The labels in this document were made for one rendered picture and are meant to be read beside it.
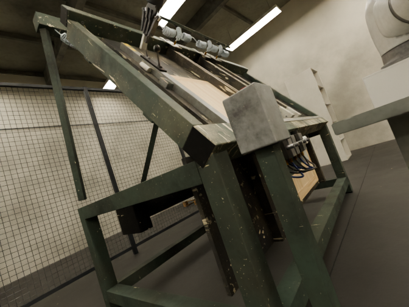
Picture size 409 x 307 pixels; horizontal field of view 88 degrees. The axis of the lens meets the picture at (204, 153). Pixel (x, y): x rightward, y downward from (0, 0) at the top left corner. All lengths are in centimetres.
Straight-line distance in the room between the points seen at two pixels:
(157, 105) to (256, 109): 43
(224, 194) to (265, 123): 27
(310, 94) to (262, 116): 459
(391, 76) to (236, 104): 47
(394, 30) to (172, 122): 77
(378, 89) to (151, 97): 78
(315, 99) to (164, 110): 451
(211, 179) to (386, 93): 60
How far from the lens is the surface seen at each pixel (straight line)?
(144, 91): 95
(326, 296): 78
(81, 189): 183
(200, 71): 171
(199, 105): 106
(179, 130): 80
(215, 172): 72
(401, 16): 91
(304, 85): 523
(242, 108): 64
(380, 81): 88
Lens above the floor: 74
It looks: 4 degrees up
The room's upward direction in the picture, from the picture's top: 19 degrees counter-clockwise
